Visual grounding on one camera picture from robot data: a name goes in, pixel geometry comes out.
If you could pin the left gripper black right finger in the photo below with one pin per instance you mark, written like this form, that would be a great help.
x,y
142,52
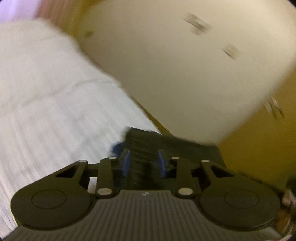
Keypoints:
x,y
188,176

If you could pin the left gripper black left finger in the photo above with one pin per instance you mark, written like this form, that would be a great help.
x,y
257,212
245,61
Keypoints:
x,y
81,179

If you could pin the black trousers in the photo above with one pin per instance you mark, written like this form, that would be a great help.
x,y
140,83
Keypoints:
x,y
146,159

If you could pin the white striped bed cover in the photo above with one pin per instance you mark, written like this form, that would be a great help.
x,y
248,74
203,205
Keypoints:
x,y
57,107

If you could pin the pink striped curtain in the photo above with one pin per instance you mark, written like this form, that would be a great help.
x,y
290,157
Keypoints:
x,y
57,11

